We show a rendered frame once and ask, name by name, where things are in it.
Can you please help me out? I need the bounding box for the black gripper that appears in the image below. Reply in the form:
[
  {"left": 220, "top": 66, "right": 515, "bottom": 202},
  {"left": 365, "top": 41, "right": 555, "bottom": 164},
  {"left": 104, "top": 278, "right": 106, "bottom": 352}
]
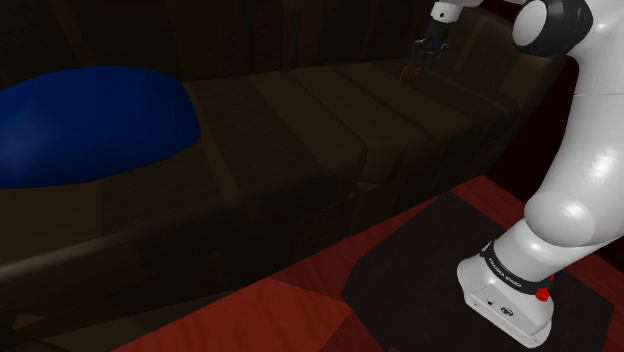
[{"left": 410, "top": 19, "right": 453, "bottom": 70}]

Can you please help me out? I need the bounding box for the small brown round object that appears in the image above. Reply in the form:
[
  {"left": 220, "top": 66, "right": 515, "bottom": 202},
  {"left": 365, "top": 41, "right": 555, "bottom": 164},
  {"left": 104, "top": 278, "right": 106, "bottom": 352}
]
[{"left": 400, "top": 64, "right": 425, "bottom": 84}]

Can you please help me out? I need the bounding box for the dark brown sofa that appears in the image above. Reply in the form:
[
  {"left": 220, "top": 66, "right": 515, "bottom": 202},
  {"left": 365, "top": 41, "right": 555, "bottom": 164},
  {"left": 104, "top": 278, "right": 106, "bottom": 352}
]
[{"left": 0, "top": 9, "right": 572, "bottom": 352}]

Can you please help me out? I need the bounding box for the dark robot stand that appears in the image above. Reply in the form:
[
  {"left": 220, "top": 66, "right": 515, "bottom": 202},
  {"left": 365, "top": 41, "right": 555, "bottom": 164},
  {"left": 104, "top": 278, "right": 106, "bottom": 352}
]
[{"left": 340, "top": 190, "right": 615, "bottom": 352}]

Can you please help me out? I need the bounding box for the blue cushion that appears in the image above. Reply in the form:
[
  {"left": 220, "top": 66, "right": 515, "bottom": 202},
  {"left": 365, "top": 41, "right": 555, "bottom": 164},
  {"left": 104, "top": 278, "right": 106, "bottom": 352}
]
[{"left": 0, "top": 66, "right": 203, "bottom": 190}]

